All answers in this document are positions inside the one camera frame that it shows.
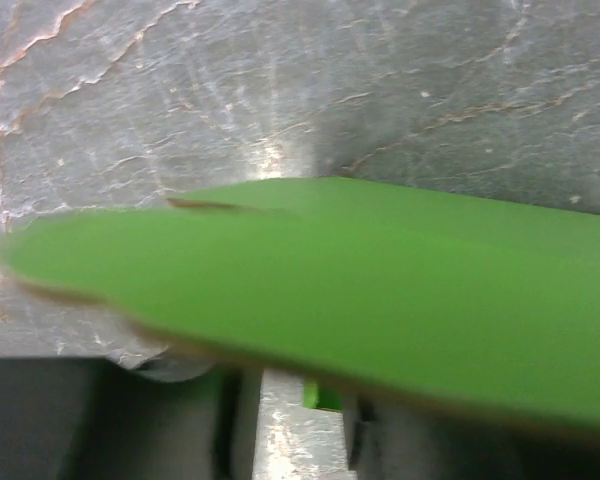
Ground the green paper box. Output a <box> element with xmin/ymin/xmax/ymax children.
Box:
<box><xmin>0</xmin><ymin>177</ymin><xmax>600</xmax><ymax>442</ymax></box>

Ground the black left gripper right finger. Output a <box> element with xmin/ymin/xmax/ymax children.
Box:
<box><xmin>341</xmin><ymin>394</ymin><xmax>600</xmax><ymax>480</ymax></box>

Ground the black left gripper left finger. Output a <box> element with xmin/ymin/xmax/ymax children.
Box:
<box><xmin>0</xmin><ymin>357</ymin><xmax>262</xmax><ymax>480</ymax></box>

